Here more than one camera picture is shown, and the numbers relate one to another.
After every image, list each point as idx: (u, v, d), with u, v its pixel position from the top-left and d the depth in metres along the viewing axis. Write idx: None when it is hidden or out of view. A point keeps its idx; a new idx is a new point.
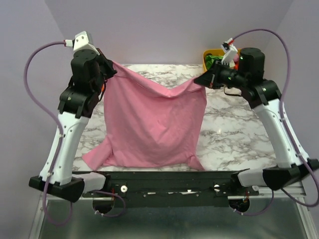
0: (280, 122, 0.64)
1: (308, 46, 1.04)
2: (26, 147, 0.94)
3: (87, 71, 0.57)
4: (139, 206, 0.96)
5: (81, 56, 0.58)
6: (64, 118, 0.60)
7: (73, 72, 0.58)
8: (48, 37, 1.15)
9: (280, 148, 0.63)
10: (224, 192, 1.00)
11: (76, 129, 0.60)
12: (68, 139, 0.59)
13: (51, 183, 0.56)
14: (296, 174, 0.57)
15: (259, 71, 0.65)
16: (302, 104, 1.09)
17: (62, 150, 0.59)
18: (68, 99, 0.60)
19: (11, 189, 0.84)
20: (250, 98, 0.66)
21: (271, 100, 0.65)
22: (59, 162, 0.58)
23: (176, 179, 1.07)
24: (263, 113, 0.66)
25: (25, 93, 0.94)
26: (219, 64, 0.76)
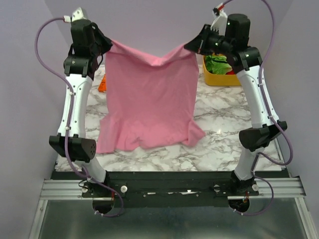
0: (258, 87, 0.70)
1: (307, 47, 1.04)
2: (25, 148, 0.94)
3: (85, 36, 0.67)
4: (139, 206, 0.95)
5: (79, 23, 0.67)
6: (71, 79, 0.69)
7: (73, 38, 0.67)
8: (48, 38, 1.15)
9: (255, 111, 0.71)
10: (224, 192, 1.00)
11: (83, 87, 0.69)
12: (79, 96, 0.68)
13: (70, 137, 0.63)
14: (266, 132, 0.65)
15: (243, 37, 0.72)
16: (302, 104, 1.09)
17: (76, 105, 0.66)
18: (73, 62, 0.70)
19: (11, 189, 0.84)
20: (234, 62, 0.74)
21: (252, 65, 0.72)
22: (75, 116, 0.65)
23: (176, 179, 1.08)
24: (244, 78, 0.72)
25: (25, 94, 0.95)
26: (208, 29, 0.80)
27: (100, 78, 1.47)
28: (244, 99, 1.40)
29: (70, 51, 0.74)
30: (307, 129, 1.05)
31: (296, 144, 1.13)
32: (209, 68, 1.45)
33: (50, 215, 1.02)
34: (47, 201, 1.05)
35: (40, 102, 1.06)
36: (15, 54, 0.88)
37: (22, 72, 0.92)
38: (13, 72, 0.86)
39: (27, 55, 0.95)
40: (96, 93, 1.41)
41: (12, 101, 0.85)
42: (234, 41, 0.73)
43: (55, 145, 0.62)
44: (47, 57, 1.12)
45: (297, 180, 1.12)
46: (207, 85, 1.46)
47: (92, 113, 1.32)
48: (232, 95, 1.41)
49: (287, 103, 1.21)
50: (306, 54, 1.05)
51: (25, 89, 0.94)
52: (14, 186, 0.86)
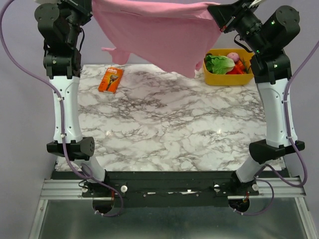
0: (281, 103, 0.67)
1: (309, 48, 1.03)
2: (24, 150, 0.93)
3: (59, 32, 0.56)
4: (139, 206, 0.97)
5: (45, 16, 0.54)
6: (56, 82, 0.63)
7: (45, 36, 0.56)
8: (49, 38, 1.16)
9: (273, 129, 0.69)
10: (224, 192, 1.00)
11: (72, 89, 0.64)
12: (68, 100, 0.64)
13: (68, 143, 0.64)
14: (282, 152, 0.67)
15: (282, 45, 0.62)
16: (303, 105, 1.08)
17: (67, 110, 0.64)
18: (54, 62, 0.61)
19: (11, 189, 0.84)
20: (259, 72, 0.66)
21: (279, 78, 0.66)
22: (68, 122, 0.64)
23: (176, 179, 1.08)
24: (268, 92, 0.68)
25: (26, 94, 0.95)
26: (245, 9, 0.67)
27: (100, 78, 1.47)
28: (244, 99, 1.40)
29: (44, 46, 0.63)
30: (308, 130, 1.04)
31: None
32: (209, 68, 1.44)
33: (50, 215, 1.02)
34: (47, 201, 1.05)
35: (39, 103, 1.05)
36: (15, 56, 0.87)
37: (22, 74, 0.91)
38: (12, 74, 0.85)
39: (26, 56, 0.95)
40: (96, 93, 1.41)
41: (12, 103, 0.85)
42: (267, 44, 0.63)
43: (55, 151, 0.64)
44: None
45: (297, 180, 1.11)
46: (207, 85, 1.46)
47: (92, 113, 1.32)
48: (232, 95, 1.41)
49: None
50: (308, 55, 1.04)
51: (25, 91, 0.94)
52: (13, 188, 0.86)
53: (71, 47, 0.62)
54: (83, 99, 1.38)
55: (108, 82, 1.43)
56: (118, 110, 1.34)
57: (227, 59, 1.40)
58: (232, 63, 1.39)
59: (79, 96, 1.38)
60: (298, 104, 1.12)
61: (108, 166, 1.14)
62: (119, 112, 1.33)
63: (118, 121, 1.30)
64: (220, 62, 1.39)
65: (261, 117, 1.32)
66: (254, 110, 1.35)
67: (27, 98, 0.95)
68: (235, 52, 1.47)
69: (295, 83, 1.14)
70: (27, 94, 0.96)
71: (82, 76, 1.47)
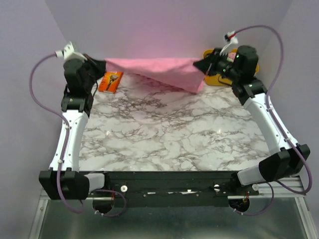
0: (267, 112, 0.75)
1: (311, 49, 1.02)
2: (22, 152, 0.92)
3: (79, 75, 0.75)
4: (139, 205, 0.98)
5: (71, 65, 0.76)
6: (69, 115, 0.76)
7: (68, 80, 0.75)
8: (48, 39, 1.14)
9: (270, 136, 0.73)
10: (224, 192, 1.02)
11: (79, 122, 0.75)
12: (74, 129, 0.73)
13: (63, 171, 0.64)
14: (286, 157, 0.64)
15: (250, 71, 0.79)
16: (304, 107, 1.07)
17: (71, 139, 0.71)
18: (70, 101, 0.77)
19: (10, 191, 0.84)
20: (239, 94, 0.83)
21: (258, 94, 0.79)
22: (68, 149, 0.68)
23: (176, 179, 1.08)
24: (252, 105, 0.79)
25: (25, 96, 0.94)
26: (217, 55, 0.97)
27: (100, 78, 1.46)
28: None
29: (65, 90, 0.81)
30: (309, 132, 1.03)
31: None
32: None
33: (50, 215, 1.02)
34: (47, 201, 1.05)
35: (39, 104, 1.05)
36: (12, 58, 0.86)
37: (21, 76, 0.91)
38: (11, 75, 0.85)
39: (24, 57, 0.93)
40: (96, 93, 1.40)
41: (11, 104, 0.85)
42: (240, 73, 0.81)
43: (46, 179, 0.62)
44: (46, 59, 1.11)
45: (297, 180, 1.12)
46: (207, 85, 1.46)
47: (92, 113, 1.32)
48: (232, 95, 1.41)
49: (288, 104, 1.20)
50: (309, 56, 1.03)
51: (24, 92, 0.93)
52: (13, 190, 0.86)
53: (86, 91, 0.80)
54: None
55: (108, 82, 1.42)
56: (118, 110, 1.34)
57: None
58: None
59: None
60: (299, 105, 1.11)
61: (108, 166, 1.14)
62: (119, 112, 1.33)
63: (118, 120, 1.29)
64: None
65: None
66: None
67: (26, 99, 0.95)
68: None
69: (296, 84, 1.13)
70: (26, 95, 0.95)
71: None
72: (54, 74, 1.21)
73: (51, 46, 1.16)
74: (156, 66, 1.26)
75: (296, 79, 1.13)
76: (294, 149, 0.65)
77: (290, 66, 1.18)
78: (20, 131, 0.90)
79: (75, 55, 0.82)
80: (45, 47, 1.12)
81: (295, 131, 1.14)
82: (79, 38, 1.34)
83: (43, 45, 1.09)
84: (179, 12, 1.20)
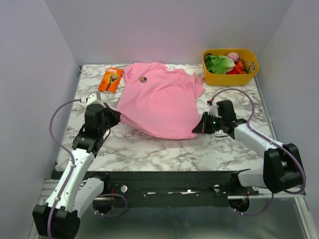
0: (251, 131, 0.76)
1: (312, 50, 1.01)
2: (21, 153, 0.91)
3: (95, 118, 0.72)
4: (139, 206, 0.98)
5: (91, 109, 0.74)
6: (76, 154, 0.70)
7: (85, 120, 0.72)
8: (48, 40, 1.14)
9: (259, 147, 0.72)
10: (224, 192, 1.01)
11: (85, 162, 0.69)
12: (78, 169, 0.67)
13: (57, 209, 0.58)
14: (276, 155, 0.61)
15: (231, 112, 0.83)
16: (305, 108, 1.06)
17: (72, 177, 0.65)
18: (81, 140, 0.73)
19: (9, 192, 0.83)
20: (228, 130, 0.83)
21: (240, 124, 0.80)
22: (67, 188, 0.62)
23: (176, 179, 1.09)
24: (238, 132, 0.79)
25: (24, 96, 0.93)
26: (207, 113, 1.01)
27: (100, 78, 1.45)
28: (244, 99, 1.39)
29: (80, 129, 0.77)
30: (310, 133, 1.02)
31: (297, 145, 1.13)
32: (209, 68, 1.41)
33: None
34: None
35: (38, 105, 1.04)
36: (10, 58, 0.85)
37: (19, 77, 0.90)
38: (10, 76, 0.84)
39: (23, 57, 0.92)
40: None
41: (10, 105, 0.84)
42: (224, 117, 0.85)
43: (38, 215, 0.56)
44: (45, 59, 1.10)
45: None
46: (206, 85, 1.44)
47: None
48: (232, 95, 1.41)
49: (289, 105, 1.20)
50: (310, 57, 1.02)
51: (23, 93, 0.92)
52: (13, 191, 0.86)
53: (99, 133, 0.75)
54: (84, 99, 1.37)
55: (108, 82, 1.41)
56: None
57: (227, 59, 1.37)
58: (232, 63, 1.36)
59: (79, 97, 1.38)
60: (300, 106, 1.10)
61: (108, 166, 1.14)
62: None
63: None
64: (220, 62, 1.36)
65: (261, 117, 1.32)
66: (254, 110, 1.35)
67: (25, 99, 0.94)
68: (235, 52, 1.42)
69: (297, 85, 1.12)
70: (25, 96, 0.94)
71: (82, 77, 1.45)
72: (54, 75, 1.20)
73: (50, 46, 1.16)
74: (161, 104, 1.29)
75: (297, 80, 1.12)
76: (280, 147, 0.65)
77: (290, 67, 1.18)
78: (19, 132, 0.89)
79: (96, 102, 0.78)
80: (45, 48, 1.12)
81: (295, 131, 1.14)
82: (79, 38, 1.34)
83: (43, 46, 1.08)
84: (179, 12, 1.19)
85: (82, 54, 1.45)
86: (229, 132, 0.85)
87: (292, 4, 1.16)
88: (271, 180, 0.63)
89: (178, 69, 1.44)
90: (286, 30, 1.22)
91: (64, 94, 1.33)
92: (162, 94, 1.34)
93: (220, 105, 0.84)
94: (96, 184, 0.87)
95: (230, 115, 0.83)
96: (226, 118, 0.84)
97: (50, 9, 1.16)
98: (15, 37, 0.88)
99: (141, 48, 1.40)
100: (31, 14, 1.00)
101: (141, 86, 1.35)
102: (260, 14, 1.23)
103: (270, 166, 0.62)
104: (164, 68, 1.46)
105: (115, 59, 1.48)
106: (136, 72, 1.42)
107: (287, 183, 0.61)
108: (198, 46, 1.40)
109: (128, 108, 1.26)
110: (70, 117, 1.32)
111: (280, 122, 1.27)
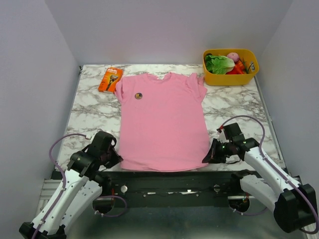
0: (263, 160, 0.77)
1: (313, 50, 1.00)
2: (21, 153, 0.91)
3: (102, 143, 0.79)
4: (141, 206, 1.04)
5: (102, 132, 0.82)
6: (69, 175, 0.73)
7: (94, 140, 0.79)
8: (48, 40, 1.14)
9: (271, 181, 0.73)
10: (224, 192, 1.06)
11: (76, 185, 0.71)
12: (67, 193, 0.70)
13: (40, 232, 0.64)
14: (292, 198, 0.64)
15: (239, 132, 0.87)
16: (306, 108, 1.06)
17: (60, 200, 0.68)
18: (78, 159, 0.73)
19: (9, 191, 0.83)
20: (237, 151, 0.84)
21: (252, 147, 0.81)
22: (53, 212, 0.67)
23: (176, 179, 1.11)
24: (249, 158, 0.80)
25: (23, 96, 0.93)
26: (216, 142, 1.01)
27: (100, 78, 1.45)
28: (244, 99, 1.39)
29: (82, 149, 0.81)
30: (311, 133, 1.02)
31: (296, 144, 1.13)
32: (209, 68, 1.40)
33: None
34: (47, 201, 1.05)
35: (38, 105, 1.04)
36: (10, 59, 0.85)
37: (18, 77, 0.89)
38: (9, 77, 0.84)
39: (22, 57, 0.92)
40: (96, 93, 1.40)
41: (9, 105, 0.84)
42: (232, 139, 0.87)
43: (24, 234, 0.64)
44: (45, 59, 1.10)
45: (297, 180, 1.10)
46: (207, 85, 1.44)
47: (92, 113, 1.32)
48: (232, 95, 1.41)
49: (289, 104, 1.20)
50: (310, 57, 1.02)
51: (22, 93, 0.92)
52: (12, 191, 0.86)
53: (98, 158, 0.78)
54: (84, 99, 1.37)
55: (108, 82, 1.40)
56: (118, 110, 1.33)
57: (227, 59, 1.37)
58: (232, 63, 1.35)
59: (79, 97, 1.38)
60: (300, 107, 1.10)
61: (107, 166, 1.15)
62: (119, 112, 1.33)
63: (118, 120, 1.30)
64: (220, 62, 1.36)
65: (261, 117, 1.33)
66: (254, 110, 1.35)
67: (25, 98, 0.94)
68: (235, 52, 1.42)
69: (297, 85, 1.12)
70: (25, 95, 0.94)
71: (82, 77, 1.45)
72: (54, 75, 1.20)
73: (50, 46, 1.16)
74: (165, 121, 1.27)
75: (297, 80, 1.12)
76: (297, 190, 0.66)
77: (290, 66, 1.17)
78: (18, 131, 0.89)
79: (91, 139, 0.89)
80: (46, 48, 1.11)
81: (296, 131, 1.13)
82: (79, 38, 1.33)
83: (43, 46, 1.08)
84: (179, 11, 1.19)
85: (81, 54, 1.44)
86: (239, 153, 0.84)
87: (292, 3, 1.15)
88: (284, 219, 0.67)
89: (169, 74, 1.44)
90: (286, 30, 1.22)
91: (64, 94, 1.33)
92: (164, 107, 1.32)
93: (226, 129, 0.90)
94: (93, 190, 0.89)
95: (238, 136, 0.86)
96: (235, 139, 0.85)
97: (50, 8, 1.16)
98: (15, 37, 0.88)
99: (141, 48, 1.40)
100: (30, 13, 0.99)
101: (140, 104, 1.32)
102: (260, 13, 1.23)
103: (285, 207, 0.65)
104: (155, 78, 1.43)
105: (115, 59, 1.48)
106: (129, 90, 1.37)
107: (299, 223, 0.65)
108: (198, 46, 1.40)
109: (131, 134, 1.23)
110: (70, 117, 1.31)
111: (280, 122, 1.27)
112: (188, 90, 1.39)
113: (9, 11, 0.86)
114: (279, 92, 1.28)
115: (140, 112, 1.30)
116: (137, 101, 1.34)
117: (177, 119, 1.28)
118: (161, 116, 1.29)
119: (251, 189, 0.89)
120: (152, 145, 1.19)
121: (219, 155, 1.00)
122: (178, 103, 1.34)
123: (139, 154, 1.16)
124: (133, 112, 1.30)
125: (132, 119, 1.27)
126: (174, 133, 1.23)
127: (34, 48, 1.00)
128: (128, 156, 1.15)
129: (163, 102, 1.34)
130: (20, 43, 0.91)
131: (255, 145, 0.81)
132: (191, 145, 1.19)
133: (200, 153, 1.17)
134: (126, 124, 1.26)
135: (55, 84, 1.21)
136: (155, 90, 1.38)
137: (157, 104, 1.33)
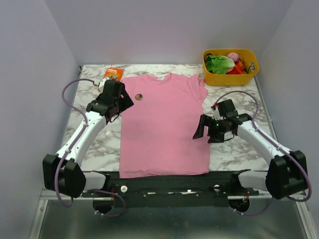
0: (256, 131, 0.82)
1: (313, 50, 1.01)
2: (21, 154, 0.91)
3: (113, 89, 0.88)
4: (139, 205, 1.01)
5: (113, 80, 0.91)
6: (88, 116, 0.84)
7: (105, 87, 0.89)
8: (48, 41, 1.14)
9: (264, 150, 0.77)
10: (224, 192, 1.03)
11: (97, 123, 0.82)
12: (90, 128, 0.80)
13: (67, 159, 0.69)
14: (283, 164, 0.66)
15: (232, 109, 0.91)
16: (305, 108, 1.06)
17: (83, 136, 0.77)
18: (95, 104, 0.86)
19: (10, 192, 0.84)
20: (230, 126, 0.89)
21: (245, 121, 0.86)
22: (78, 144, 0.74)
23: (176, 179, 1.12)
24: (241, 130, 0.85)
25: (23, 96, 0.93)
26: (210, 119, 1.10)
27: (100, 78, 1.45)
28: (244, 99, 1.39)
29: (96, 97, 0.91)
30: (310, 133, 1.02)
31: (296, 144, 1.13)
32: (209, 68, 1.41)
33: (50, 215, 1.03)
34: (47, 201, 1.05)
35: (38, 106, 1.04)
36: (10, 59, 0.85)
37: (18, 77, 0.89)
38: (9, 77, 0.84)
39: (22, 58, 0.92)
40: (96, 93, 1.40)
41: (10, 106, 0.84)
42: (226, 115, 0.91)
43: (49, 163, 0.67)
44: (45, 60, 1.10)
45: None
46: (207, 85, 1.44)
47: None
48: (232, 95, 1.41)
49: (288, 105, 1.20)
50: (310, 57, 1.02)
51: (22, 94, 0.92)
52: (12, 191, 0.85)
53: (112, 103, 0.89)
54: (84, 99, 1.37)
55: None
56: None
57: (227, 58, 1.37)
58: (232, 63, 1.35)
59: (79, 97, 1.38)
60: (300, 107, 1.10)
61: (107, 166, 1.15)
62: None
63: (118, 120, 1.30)
64: (220, 62, 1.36)
65: (261, 117, 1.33)
66: (254, 110, 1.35)
67: (25, 99, 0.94)
68: (235, 52, 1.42)
69: (297, 85, 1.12)
70: (25, 96, 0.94)
71: (82, 77, 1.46)
72: (54, 75, 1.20)
73: (50, 47, 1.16)
74: (166, 122, 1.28)
75: (297, 80, 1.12)
76: (288, 156, 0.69)
77: (290, 66, 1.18)
78: (18, 132, 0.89)
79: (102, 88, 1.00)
80: (46, 50, 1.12)
81: (295, 131, 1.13)
82: (79, 38, 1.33)
83: (43, 47, 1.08)
84: (179, 12, 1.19)
85: (82, 54, 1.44)
86: (233, 128, 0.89)
87: (292, 3, 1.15)
88: (276, 187, 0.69)
89: (169, 75, 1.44)
90: (286, 30, 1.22)
91: (64, 94, 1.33)
92: (165, 108, 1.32)
93: (220, 105, 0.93)
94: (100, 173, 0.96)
95: (232, 112, 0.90)
96: (228, 115, 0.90)
97: (50, 9, 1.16)
98: (15, 37, 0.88)
99: (141, 48, 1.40)
100: (31, 15, 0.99)
101: (140, 106, 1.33)
102: (260, 13, 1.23)
103: (276, 173, 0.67)
104: (155, 79, 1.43)
105: (114, 59, 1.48)
106: (129, 92, 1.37)
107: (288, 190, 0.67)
108: (198, 46, 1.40)
109: (132, 135, 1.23)
110: (70, 117, 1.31)
111: (280, 123, 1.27)
112: (188, 90, 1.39)
113: (9, 12, 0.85)
114: (279, 92, 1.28)
115: (140, 113, 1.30)
116: (137, 102, 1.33)
117: (178, 119, 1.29)
118: (161, 117, 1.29)
119: (249, 179, 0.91)
120: (152, 146, 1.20)
121: (214, 131, 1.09)
122: (179, 104, 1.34)
123: (139, 156, 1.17)
124: (133, 114, 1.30)
125: (132, 121, 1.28)
126: (174, 135, 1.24)
127: (33, 49, 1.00)
128: (129, 158, 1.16)
129: (163, 103, 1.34)
130: (20, 44, 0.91)
131: (248, 119, 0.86)
132: (192, 147, 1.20)
133: (200, 155, 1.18)
134: (126, 125, 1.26)
135: (55, 84, 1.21)
136: (155, 91, 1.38)
137: (157, 105, 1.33)
